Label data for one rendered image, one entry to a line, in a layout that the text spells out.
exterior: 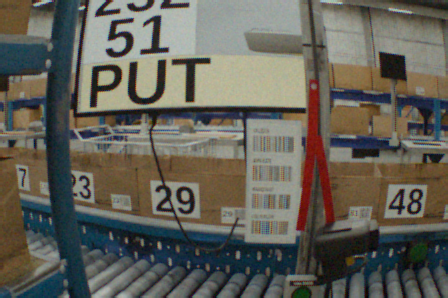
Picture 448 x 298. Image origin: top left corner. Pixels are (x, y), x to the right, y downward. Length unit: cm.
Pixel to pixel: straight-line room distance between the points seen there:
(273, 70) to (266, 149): 16
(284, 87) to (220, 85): 11
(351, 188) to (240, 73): 64
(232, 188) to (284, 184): 66
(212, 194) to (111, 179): 36
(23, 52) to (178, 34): 52
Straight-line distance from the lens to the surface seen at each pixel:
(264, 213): 73
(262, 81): 80
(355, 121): 558
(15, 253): 38
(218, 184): 138
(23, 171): 183
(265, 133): 71
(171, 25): 81
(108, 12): 84
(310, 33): 71
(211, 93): 79
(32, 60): 34
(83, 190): 160
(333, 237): 67
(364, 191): 133
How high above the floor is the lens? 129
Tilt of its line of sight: 7 degrees down
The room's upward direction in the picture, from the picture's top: straight up
